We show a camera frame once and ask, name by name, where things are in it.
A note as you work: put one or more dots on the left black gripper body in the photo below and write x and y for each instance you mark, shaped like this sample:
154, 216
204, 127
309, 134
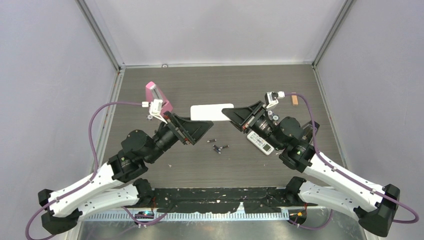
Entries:
169, 133

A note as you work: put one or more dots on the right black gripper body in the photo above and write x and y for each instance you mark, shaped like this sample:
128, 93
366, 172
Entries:
260, 124

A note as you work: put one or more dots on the large white remote control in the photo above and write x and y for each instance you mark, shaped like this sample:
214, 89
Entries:
209, 112

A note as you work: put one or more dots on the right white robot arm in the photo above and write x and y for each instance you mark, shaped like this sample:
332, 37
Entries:
371, 204

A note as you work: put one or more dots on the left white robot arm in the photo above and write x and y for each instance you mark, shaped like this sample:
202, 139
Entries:
118, 183

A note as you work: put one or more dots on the small white remote control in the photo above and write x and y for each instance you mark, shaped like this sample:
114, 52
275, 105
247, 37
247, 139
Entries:
260, 143

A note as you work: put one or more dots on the small wooden block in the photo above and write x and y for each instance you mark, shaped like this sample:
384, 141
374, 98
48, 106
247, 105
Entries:
294, 100

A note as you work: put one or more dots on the pink metronome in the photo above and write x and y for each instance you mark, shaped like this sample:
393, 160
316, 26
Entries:
152, 91

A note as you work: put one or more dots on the black metronome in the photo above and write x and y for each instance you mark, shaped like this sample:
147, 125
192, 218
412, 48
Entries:
308, 129

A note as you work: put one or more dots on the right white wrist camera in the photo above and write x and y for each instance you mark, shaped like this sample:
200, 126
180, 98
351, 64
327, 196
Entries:
272, 99

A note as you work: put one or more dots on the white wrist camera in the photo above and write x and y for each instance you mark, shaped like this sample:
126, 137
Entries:
155, 109
272, 99

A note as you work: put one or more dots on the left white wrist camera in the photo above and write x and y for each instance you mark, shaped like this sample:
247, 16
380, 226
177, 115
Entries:
155, 109

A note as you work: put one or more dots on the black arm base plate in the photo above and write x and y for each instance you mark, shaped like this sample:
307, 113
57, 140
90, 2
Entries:
218, 200

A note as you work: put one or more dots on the white slotted cable duct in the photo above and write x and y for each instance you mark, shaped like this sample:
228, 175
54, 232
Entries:
239, 215

